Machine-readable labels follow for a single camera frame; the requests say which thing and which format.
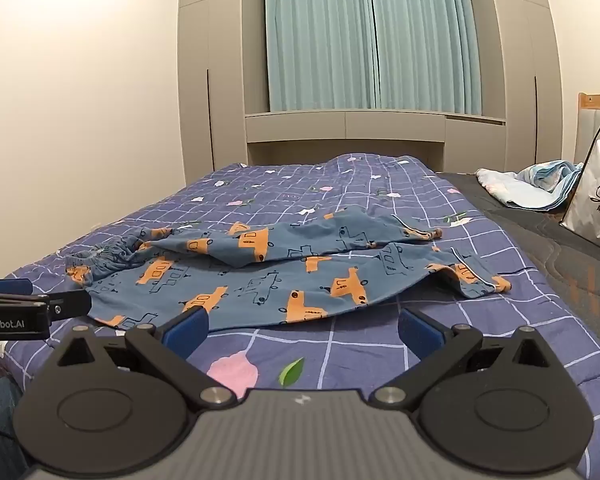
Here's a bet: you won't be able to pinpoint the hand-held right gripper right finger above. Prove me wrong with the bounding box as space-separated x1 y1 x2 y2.
372 308 553 408

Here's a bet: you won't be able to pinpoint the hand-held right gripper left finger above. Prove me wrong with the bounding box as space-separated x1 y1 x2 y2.
55 308 231 408

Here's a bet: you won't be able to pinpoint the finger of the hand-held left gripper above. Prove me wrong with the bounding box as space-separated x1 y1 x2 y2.
0 278 34 297
0 290 92 321

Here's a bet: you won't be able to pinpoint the blue pants with orange cars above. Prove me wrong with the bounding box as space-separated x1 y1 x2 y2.
65 208 512 332

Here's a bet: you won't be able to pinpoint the person's jeans leg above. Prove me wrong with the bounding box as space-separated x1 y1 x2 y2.
0 377 29 480

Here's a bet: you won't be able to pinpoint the purple checked blanket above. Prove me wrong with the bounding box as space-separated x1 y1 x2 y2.
0 154 600 480

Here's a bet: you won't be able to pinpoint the light blue folded cloth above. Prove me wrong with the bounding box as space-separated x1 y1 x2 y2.
476 159 584 211

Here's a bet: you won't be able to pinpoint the beige window bench cabinet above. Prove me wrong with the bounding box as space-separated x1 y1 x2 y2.
245 109 507 171

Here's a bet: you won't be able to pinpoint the white plastic bag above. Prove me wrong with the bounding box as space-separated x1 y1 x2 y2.
560 110 600 252

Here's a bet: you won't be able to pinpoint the beige wardrobe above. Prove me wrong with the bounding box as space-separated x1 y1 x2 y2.
480 0 564 174
177 0 271 186

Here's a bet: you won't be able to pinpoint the wooden headboard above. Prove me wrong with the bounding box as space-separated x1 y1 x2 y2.
574 92 600 163

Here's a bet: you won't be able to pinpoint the teal curtain panel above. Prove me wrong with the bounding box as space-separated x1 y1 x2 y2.
264 0 376 113
367 0 483 115

